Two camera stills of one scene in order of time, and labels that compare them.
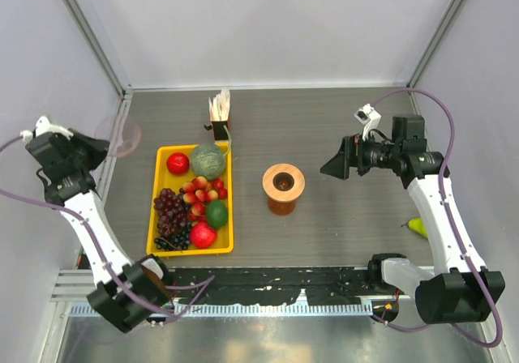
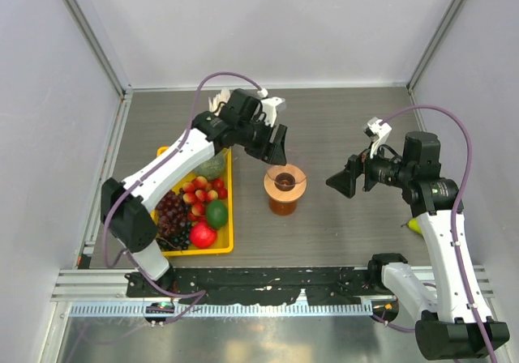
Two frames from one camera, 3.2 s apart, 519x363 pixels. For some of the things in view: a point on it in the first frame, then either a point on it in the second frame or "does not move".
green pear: x=418 y=226 does not move
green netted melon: x=208 y=160 does not move
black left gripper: x=99 y=147 to x=278 y=151
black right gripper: x=352 y=153 to x=345 y=181
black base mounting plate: x=279 y=283 does not move
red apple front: x=202 y=236 does not move
